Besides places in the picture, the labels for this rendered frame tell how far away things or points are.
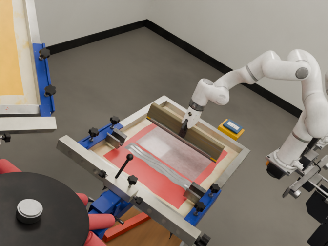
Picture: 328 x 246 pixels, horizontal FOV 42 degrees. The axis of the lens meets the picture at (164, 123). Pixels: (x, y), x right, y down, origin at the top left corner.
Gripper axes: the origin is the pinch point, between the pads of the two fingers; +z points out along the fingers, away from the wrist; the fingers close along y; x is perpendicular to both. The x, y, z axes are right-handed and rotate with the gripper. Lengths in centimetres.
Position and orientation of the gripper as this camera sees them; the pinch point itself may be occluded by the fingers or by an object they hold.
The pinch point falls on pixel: (184, 131)
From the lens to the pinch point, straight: 204.7
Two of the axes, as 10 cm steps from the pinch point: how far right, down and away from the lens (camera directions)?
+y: 4.8, -3.4, 8.1
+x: -8.1, -5.3, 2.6
